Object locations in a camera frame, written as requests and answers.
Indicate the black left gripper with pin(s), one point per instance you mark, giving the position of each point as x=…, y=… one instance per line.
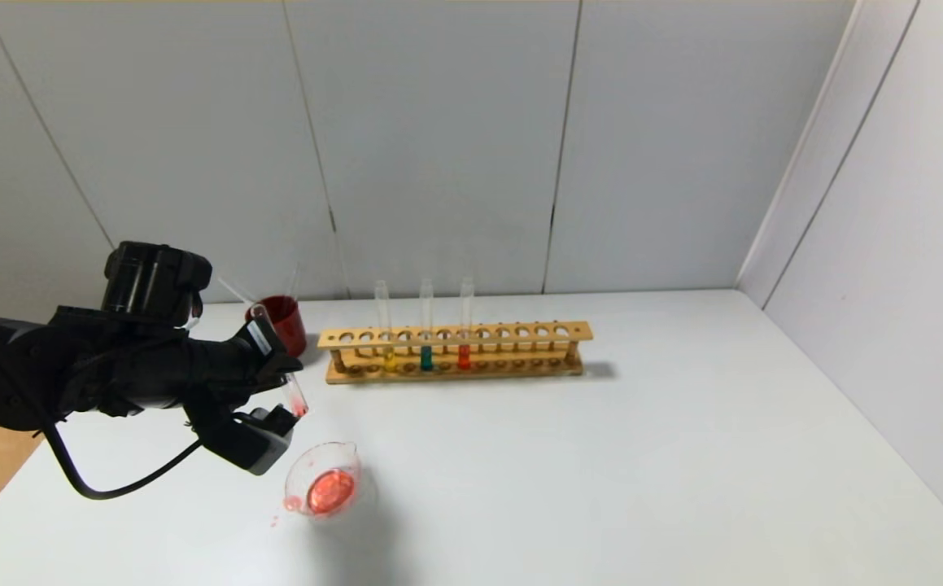
x=264, y=340

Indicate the red pigment glass test tube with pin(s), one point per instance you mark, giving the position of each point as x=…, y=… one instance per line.
x=464, y=356
x=296, y=399

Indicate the empty glass test tube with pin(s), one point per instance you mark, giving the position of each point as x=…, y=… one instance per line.
x=296, y=281

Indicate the yellow pigment glass test tube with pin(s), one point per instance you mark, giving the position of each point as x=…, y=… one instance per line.
x=390, y=360

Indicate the blue pigment glass test tube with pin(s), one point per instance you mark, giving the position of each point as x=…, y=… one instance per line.
x=426, y=358

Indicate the wooden test tube rack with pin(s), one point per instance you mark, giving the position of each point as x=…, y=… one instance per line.
x=504, y=334

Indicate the dark red plastic cup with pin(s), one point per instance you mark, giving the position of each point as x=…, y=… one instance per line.
x=288, y=321

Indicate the clear glass stirring rod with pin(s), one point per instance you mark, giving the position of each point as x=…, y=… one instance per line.
x=235, y=289

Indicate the clear glass dish with spout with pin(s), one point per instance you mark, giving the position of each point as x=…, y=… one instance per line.
x=331, y=488

